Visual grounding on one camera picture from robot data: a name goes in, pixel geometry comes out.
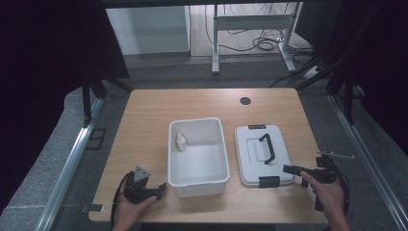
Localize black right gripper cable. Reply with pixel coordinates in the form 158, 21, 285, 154
326, 158, 351, 217

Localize white lid with black handle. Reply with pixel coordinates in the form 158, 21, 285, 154
234, 123, 295, 189

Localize dark curtain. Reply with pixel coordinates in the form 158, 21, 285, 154
0, 0, 131, 213
294, 0, 408, 155

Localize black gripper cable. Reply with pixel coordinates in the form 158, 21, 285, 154
109, 171, 135, 231
326, 158, 351, 217

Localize white power strip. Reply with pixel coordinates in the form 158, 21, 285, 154
300, 64, 323, 81

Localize black floor cables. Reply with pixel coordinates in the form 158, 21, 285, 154
204, 3, 317, 65

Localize white cabinet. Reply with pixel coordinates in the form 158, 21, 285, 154
105, 5, 191, 56

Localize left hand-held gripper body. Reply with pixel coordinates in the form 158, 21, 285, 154
123, 165, 162, 205

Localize aluminium floor rail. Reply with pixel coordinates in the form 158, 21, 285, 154
34, 97, 105, 231
328, 94, 408, 231

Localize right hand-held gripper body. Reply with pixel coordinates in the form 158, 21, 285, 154
300, 150, 356, 213

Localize person's left hand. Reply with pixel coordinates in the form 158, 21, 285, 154
112, 194, 158, 231

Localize small white bottle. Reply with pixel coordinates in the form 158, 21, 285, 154
175, 132, 188, 152

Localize white plastic storage bin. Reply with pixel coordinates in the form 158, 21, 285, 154
166, 116, 232, 198

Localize white metal desk frame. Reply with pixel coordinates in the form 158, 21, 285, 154
211, 2, 304, 76

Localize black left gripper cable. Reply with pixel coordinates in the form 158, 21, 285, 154
109, 171, 135, 231

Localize person's right hand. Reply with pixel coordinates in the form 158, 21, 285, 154
299, 170, 348, 225

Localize black stand legs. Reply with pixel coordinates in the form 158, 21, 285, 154
80, 71, 134, 128
294, 54, 365, 126

